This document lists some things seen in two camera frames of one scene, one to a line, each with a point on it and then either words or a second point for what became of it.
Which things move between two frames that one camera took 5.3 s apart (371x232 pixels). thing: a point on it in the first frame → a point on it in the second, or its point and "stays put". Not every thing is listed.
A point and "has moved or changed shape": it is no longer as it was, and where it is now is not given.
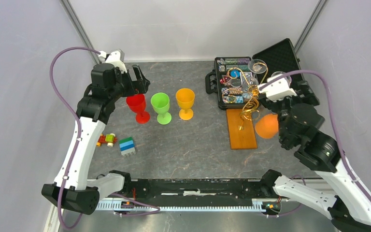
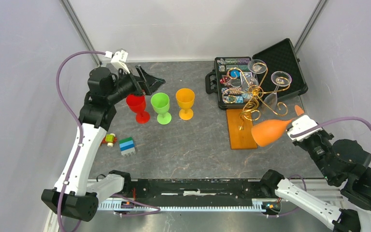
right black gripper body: [280, 106] → [316, 145]
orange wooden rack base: [245, 138] stays put
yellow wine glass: [185, 97] stays put
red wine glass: [136, 103] stays put
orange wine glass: [267, 126] has moved or changed shape
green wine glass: [161, 103] stays put
